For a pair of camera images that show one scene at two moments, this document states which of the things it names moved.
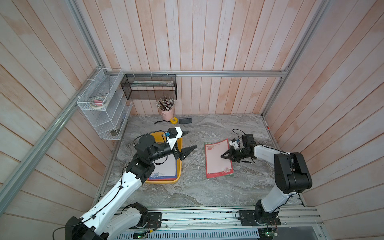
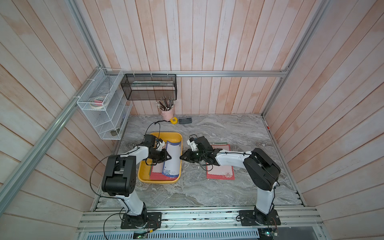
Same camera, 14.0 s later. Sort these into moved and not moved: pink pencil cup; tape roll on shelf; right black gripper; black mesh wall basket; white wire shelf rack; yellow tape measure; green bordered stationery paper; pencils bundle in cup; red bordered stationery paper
Moved: red bordered stationery paper; green bordered stationery paper; right black gripper
Not moved: pink pencil cup; tape roll on shelf; yellow tape measure; pencils bundle in cup; black mesh wall basket; white wire shelf rack
